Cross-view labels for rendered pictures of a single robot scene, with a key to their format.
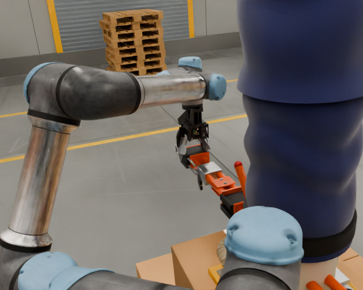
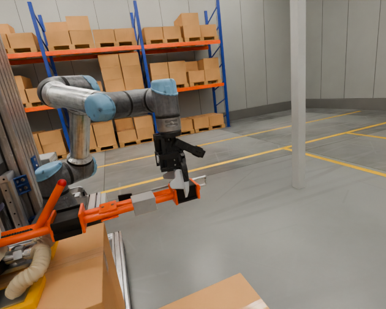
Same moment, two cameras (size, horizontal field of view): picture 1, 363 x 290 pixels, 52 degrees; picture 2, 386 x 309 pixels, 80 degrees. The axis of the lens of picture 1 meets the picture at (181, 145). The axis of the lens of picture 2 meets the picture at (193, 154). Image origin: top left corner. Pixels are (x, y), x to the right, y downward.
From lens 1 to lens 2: 150 cm
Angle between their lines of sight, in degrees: 84
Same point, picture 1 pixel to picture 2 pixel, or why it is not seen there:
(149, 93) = (49, 96)
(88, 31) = not seen: outside the picture
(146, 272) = (230, 282)
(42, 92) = not seen: hidden behind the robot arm
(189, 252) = (88, 230)
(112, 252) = (340, 287)
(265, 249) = not seen: outside the picture
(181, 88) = (67, 99)
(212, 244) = (87, 241)
